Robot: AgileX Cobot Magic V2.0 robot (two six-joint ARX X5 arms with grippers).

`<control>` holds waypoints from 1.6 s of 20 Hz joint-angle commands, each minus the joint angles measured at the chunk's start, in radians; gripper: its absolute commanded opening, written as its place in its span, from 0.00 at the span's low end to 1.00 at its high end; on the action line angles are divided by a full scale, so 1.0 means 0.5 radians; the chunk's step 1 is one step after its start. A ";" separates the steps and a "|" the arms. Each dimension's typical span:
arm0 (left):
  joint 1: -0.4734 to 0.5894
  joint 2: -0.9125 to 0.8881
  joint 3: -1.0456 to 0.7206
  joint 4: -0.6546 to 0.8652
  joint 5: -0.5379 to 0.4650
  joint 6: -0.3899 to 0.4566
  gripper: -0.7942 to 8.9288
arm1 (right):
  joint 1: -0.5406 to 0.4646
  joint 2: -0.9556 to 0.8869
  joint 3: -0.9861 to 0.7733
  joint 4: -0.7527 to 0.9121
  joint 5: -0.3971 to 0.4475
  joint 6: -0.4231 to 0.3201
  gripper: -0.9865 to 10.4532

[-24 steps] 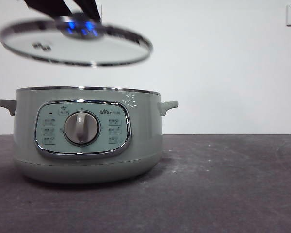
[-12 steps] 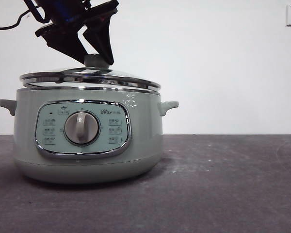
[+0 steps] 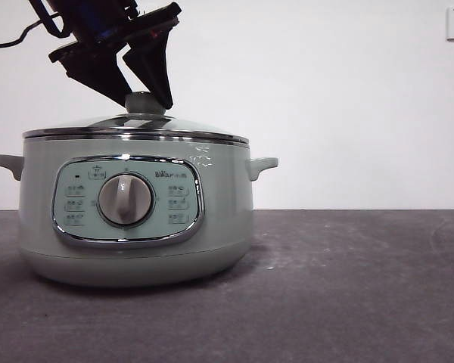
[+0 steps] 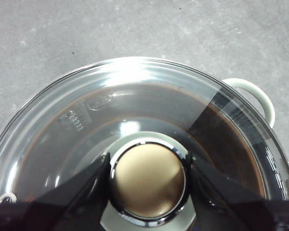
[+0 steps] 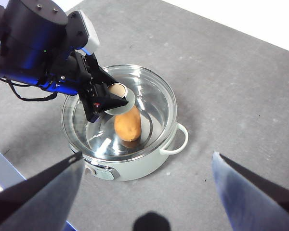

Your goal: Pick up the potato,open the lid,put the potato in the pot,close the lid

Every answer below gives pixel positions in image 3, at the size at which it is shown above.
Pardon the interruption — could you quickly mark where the pale green electric cooking pot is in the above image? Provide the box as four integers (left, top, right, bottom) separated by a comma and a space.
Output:
0, 136, 280, 289

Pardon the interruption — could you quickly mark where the glass lid with green knob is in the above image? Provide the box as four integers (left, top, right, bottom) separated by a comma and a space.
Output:
21, 91, 250, 147

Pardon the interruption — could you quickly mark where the black cable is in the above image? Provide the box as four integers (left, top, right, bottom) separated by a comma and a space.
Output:
0, 0, 67, 48

